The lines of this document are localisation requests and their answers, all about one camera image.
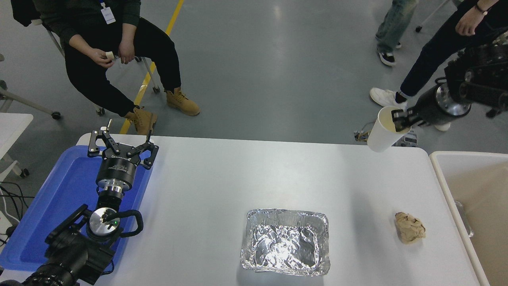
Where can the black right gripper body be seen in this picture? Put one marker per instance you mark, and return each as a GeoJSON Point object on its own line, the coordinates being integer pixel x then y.
{"type": "Point", "coordinates": [430, 113]}

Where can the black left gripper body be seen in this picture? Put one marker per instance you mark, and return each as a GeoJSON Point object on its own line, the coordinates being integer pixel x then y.
{"type": "Point", "coordinates": [117, 169]}

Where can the white paper cup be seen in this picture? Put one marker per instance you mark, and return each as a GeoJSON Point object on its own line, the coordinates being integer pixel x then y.
{"type": "Point", "coordinates": [381, 135]}

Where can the small white roll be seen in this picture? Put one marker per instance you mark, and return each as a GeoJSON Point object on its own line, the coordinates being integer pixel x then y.
{"type": "Point", "coordinates": [109, 55]}

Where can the person's right forearm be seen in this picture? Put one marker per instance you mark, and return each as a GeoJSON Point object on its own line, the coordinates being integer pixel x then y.
{"type": "Point", "coordinates": [63, 28]}

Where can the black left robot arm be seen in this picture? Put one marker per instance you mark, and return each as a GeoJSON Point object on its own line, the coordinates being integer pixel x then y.
{"type": "Point", "coordinates": [71, 254]}

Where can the person's left forearm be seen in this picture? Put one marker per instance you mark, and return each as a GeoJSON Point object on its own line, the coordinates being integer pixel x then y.
{"type": "Point", "coordinates": [133, 20]}

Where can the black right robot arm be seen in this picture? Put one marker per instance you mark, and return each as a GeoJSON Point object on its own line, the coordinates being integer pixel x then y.
{"type": "Point", "coordinates": [484, 79]}

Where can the person's right hand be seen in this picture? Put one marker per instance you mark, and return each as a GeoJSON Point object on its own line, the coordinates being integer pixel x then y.
{"type": "Point", "coordinates": [99, 57]}

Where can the person's left hand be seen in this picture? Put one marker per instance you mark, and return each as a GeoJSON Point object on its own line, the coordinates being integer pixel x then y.
{"type": "Point", "coordinates": [127, 51]}

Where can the person's hand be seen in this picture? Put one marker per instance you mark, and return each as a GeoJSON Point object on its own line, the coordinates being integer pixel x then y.
{"type": "Point", "coordinates": [469, 22]}

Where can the person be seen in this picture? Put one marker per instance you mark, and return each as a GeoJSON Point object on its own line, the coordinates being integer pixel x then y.
{"type": "Point", "coordinates": [428, 59]}
{"type": "Point", "coordinates": [393, 24]}
{"type": "Point", "coordinates": [99, 79]}

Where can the white rolling stand leg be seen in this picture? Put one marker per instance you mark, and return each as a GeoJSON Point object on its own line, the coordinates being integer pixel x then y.
{"type": "Point", "coordinates": [56, 115]}

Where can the blue plastic tray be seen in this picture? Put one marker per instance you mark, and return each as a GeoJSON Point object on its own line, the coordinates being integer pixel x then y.
{"type": "Point", "coordinates": [59, 198]}

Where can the white rolling chair base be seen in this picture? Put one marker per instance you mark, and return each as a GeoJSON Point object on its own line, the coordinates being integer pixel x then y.
{"type": "Point", "coordinates": [419, 29]}

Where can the white side table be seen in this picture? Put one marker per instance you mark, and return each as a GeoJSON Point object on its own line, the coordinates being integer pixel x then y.
{"type": "Point", "coordinates": [12, 127]}

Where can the large pale bin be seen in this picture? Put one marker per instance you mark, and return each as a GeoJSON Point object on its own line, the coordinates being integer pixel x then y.
{"type": "Point", "coordinates": [484, 198]}

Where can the crumpled tan paper ball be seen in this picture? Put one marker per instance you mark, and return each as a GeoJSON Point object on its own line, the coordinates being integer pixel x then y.
{"type": "Point", "coordinates": [409, 228]}

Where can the white power strip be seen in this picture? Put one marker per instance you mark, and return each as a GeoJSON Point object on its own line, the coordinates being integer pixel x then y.
{"type": "Point", "coordinates": [3, 222]}

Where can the white ID badge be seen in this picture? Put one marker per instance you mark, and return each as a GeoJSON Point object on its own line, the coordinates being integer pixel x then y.
{"type": "Point", "coordinates": [108, 15]}

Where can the black jacket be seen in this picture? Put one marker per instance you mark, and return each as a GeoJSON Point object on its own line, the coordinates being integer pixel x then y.
{"type": "Point", "coordinates": [24, 12]}

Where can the silver foil tray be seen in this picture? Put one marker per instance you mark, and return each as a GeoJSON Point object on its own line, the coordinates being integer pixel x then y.
{"type": "Point", "coordinates": [285, 244]}

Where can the white frame chair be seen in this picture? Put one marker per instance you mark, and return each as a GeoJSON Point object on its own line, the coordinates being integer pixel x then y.
{"type": "Point", "coordinates": [101, 111]}

